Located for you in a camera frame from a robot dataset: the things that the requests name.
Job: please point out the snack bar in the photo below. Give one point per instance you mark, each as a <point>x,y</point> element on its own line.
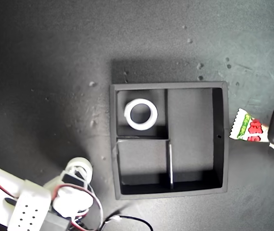
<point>245,126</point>

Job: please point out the black tray with wells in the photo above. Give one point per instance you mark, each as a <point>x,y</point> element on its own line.
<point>189,134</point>

